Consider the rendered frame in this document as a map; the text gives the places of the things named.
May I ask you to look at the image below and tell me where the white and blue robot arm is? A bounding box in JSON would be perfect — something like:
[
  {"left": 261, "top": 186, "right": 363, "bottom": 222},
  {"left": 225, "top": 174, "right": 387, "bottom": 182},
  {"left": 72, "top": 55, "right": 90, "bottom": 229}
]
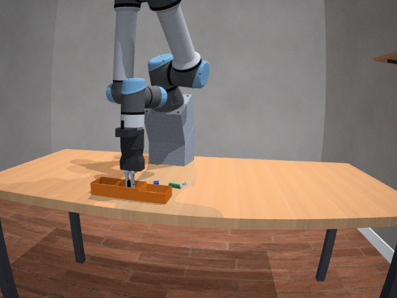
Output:
[{"left": 106, "top": 0, "right": 210, "bottom": 115}]

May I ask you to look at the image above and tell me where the orange divided tray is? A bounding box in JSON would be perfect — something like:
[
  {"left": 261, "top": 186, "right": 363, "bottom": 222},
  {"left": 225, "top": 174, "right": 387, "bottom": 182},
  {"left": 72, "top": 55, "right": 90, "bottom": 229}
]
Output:
[{"left": 91, "top": 177, "right": 172, "bottom": 204}]

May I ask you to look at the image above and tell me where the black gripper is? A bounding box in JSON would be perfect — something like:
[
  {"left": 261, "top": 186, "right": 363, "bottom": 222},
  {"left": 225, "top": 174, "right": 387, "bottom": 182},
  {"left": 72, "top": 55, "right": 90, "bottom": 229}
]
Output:
[{"left": 115, "top": 115, "right": 145, "bottom": 188}]

